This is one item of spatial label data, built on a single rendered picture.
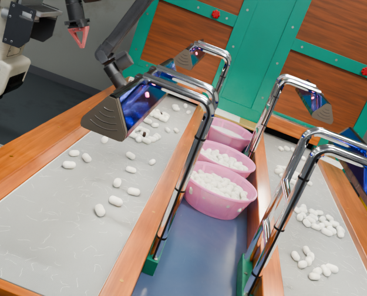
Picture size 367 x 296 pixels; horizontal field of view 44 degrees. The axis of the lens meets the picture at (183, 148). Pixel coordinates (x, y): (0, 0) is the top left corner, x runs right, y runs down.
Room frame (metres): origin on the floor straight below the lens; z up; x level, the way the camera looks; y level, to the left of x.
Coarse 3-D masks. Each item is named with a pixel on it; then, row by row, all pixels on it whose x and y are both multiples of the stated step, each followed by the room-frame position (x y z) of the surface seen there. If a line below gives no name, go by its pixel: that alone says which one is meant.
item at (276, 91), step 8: (280, 80) 2.04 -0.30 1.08; (288, 80) 1.89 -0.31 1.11; (296, 80) 2.04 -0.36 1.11; (304, 80) 2.05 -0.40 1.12; (272, 88) 2.05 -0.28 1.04; (280, 88) 1.89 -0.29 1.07; (304, 88) 1.89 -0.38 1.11; (312, 88) 1.89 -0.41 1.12; (272, 96) 2.04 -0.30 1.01; (272, 104) 1.89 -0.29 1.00; (264, 112) 2.04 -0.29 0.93; (264, 120) 1.89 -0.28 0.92; (256, 128) 2.04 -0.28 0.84; (264, 128) 1.89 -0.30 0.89; (256, 136) 1.90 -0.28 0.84; (248, 144) 2.05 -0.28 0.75; (256, 144) 1.89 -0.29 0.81; (248, 152) 2.04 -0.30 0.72
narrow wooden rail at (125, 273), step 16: (192, 128) 1.93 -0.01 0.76; (176, 160) 1.47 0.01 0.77; (160, 176) 1.29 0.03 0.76; (176, 176) 1.33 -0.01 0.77; (160, 192) 1.18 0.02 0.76; (144, 208) 1.05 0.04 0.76; (160, 208) 1.08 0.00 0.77; (144, 224) 0.97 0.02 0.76; (128, 240) 0.88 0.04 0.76; (144, 240) 0.90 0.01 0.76; (128, 256) 0.82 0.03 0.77; (144, 256) 0.84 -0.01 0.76; (112, 272) 0.75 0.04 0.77; (128, 272) 0.77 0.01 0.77; (112, 288) 0.70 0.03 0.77; (128, 288) 0.72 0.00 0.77
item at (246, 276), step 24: (360, 144) 1.07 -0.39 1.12; (288, 168) 1.07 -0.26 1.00; (312, 168) 0.92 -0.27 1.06; (288, 192) 0.99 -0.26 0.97; (264, 216) 1.08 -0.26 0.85; (288, 216) 0.92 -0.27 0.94; (264, 240) 0.97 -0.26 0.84; (240, 264) 1.07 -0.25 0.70; (264, 264) 0.92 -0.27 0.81; (240, 288) 0.95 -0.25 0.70
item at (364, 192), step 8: (352, 128) 1.30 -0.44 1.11; (352, 136) 1.23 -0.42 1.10; (336, 144) 1.24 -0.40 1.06; (344, 168) 1.09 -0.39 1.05; (352, 168) 1.04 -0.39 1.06; (360, 168) 1.02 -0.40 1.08; (352, 176) 1.01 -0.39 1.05; (360, 176) 0.98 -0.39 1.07; (360, 184) 0.95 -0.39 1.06; (360, 192) 0.92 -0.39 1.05
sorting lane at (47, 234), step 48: (96, 144) 1.41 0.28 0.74; (144, 144) 1.58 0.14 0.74; (48, 192) 1.00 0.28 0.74; (96, 192) 1.09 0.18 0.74; (144, 192) 1.19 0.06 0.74; (0, 240) 0.75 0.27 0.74; (48, 240) 0.81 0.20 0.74; (96, 240) 0.87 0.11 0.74; (48, 288) 0.67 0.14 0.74; (96, 288) 0.72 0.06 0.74
